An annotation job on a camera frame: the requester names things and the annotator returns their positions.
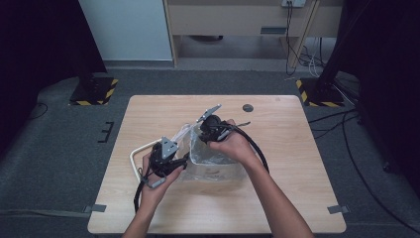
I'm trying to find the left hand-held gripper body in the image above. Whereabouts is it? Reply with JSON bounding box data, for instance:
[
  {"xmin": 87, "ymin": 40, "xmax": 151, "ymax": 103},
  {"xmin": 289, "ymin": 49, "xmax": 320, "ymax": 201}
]
[{"xmin": 148, "ymin": 136, "xmax": 182, "ymax": 179}]

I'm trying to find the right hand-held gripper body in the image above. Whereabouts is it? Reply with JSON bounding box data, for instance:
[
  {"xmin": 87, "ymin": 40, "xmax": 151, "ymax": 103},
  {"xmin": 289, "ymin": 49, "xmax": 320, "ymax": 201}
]
[{"xmin": 195, "ymin": 103, "xmax": 233, "ymax": 145}]

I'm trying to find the grey plastic bag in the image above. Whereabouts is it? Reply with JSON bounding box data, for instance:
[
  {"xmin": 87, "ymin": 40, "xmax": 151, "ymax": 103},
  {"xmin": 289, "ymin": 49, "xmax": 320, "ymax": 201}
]
[{"xmin": 170, "ymin": 122, "xmax": 250, "ymax": 182}]

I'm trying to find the cream plastic bin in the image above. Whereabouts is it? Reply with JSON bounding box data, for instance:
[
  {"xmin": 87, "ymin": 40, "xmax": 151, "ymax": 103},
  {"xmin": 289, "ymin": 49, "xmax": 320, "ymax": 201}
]
[{"xmin": 183, "ymin": 127, "xmax": 248, "ymax": 181}]

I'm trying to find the person's right hand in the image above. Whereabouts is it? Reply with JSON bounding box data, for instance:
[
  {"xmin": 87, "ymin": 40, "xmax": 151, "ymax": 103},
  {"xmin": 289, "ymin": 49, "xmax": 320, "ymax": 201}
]
[{"xmin": 207, "ymin": 118, "xmax": 256, "ymax": 167}]

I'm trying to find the person's left hand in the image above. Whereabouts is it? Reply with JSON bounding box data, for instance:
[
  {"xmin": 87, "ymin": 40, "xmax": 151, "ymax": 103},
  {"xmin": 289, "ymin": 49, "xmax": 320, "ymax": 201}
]
[{"xmin": 140, "ymin": 153, "xmax": 186, "ymax": 213}]

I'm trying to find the grey tape strip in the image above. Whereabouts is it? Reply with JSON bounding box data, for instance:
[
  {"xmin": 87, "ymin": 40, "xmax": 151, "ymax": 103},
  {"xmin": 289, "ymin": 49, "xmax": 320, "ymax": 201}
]
[
  {"xmin": 327, "ymin": 204, "xmax": 351, "ymax": 215},
  {"xmin": 82, "ymin": 203, "xmax": 108, "ymax": 214}
]

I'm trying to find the black striped stand base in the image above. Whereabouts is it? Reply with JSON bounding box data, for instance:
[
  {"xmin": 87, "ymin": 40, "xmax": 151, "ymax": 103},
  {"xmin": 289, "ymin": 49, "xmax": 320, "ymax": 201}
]
[
  {"xmin": 295, "ymin": 77, "xmax": 347, "ymax": 108},
  {"xmin": 68, "ymin": 76, "xmax": 119, "ymax": 107}
]

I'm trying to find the light wooden desk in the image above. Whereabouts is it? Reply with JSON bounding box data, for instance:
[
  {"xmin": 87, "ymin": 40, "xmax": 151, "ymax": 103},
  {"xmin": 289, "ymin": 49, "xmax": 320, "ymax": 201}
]
[{"xmin": 162, "ymin": 0, "xmax": 345, "ymax": 69}]

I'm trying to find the white panel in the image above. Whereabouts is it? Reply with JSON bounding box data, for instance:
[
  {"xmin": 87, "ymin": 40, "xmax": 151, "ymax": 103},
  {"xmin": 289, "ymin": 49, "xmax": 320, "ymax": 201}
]
[{"xmin": 78, "ymin": 0, "xmax": 174, "ymax": 62}]

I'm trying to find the black stand pole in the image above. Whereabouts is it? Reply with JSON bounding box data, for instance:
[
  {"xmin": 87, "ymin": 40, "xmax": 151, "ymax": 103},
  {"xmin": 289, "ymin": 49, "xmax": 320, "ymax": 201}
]
[{"xmin": 316, "ymin": 0, "xmax": 370, "ymax": 94}]

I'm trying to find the grey power socket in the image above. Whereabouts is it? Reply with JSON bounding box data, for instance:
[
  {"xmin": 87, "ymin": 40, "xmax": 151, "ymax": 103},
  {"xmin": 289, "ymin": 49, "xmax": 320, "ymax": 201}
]
[{"xmin": 280, "ymin": 0, "xmax": 307, "ymax": 9}]

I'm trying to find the dark curtain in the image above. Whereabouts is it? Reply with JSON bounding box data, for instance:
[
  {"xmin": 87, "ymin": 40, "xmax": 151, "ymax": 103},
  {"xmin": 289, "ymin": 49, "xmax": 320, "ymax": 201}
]
[
  {"xmin": 341, "ymin": 0, "xmax": 420, "ymax": 187},
  {"xmin": 0, "ymin": 0, "xmax": 108, "ymax": 152}
]

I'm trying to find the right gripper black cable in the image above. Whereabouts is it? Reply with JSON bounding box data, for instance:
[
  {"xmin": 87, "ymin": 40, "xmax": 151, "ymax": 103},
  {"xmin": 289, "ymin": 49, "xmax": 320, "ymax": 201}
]
[{"xmin": 227, "ymin": 120, "xmax": 270, "ymax": 175}]

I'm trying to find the black hanging cable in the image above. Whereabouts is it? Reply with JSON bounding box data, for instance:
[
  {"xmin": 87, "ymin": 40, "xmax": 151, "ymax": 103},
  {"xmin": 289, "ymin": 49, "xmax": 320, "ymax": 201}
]
[{"xmin": 284, "ymin": 1, "xmax": 299, "ymax": 77}]

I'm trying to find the white cable bundle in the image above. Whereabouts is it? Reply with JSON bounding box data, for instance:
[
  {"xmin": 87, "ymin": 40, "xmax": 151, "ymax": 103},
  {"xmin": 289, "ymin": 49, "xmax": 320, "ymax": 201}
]
[{"xmin": 306, "ymin": 37, "xmax": 321, "ymax": 79}]

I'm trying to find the thin black floor cable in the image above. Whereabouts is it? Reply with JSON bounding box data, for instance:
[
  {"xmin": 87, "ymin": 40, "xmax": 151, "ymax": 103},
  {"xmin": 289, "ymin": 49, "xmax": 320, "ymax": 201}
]
[{"xmin": 22, "ymin": 101, "xmax": 50, "ymax": 125}]

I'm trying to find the long black floor cable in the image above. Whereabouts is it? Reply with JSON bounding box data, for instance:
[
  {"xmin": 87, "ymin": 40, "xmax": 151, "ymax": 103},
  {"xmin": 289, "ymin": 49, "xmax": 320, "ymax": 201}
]
[{"xmin": 341, "ymin": 111, "xmax": 420, "ymax": 234}]

